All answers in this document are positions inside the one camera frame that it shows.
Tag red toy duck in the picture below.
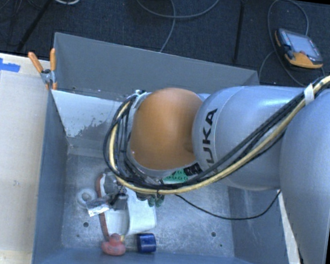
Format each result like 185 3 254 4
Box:
100 231 129 258

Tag grey metal bin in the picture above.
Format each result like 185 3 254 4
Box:
22 32 321 264

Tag white cup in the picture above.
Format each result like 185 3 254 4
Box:
101 188 162 241

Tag blue cylinder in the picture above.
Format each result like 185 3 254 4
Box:
134 231 159 256

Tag pale flat board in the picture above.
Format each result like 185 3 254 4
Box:
0 69 58 259

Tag black cylinder on white bracket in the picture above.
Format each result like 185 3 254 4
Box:
135 191 151 203

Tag red-brown curved cord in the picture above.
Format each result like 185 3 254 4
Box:
87 171 121 242

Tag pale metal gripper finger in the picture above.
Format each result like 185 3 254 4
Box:
86 195 114 209
86 202 111 221

